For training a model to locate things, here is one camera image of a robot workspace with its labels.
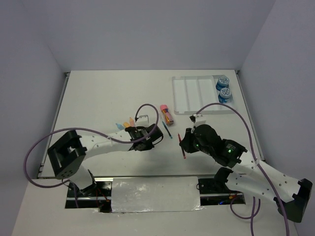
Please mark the yellow highlighter cap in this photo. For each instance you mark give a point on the yellow highlighter cap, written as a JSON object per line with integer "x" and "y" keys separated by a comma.
{"x": 126, "y": 124}

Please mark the teal pen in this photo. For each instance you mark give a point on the teal pen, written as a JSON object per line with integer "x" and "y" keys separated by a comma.
{"x": 167, "y": 130}

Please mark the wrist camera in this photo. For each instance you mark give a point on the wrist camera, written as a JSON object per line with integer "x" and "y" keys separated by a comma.
{"x": 197, "y": 119}
{"x": 142, "y": 120}

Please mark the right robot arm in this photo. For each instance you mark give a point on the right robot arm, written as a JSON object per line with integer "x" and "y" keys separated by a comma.
{"x": 240, "y": 172}

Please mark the blue highlighter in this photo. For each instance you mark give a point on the blue highlighter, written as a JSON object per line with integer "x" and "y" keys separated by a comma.
{"x": 120, "y": 126}

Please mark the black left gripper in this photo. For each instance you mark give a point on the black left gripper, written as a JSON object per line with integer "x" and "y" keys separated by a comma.
{"x": 149, "y": 146}

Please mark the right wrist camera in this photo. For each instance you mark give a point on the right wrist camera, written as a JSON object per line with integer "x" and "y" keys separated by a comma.
{"x": 197, "y": 119}

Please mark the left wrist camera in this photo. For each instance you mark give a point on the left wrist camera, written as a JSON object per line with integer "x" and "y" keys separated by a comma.
{"x": 142, "y": 120}

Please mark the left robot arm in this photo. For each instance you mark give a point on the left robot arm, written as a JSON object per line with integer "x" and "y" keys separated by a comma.
{"x": 71, "y": 149}

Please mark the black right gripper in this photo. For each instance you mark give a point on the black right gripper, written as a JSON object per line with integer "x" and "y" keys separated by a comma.
{"x": 186, "y": 141}

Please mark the white compartment tray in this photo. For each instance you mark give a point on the white compartment tray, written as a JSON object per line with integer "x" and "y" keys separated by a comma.
{"x": 191, "y": 93}

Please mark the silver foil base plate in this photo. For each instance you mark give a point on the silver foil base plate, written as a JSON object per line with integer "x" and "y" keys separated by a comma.
{"x": 155, "y": 194}

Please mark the red pen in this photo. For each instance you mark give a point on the red pen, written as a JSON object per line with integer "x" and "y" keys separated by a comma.
{"x": 182, "y": 150}

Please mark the orange highlighter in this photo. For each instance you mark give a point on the orange highlighter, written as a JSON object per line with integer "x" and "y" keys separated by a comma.
{"x": 131, "y": 122}

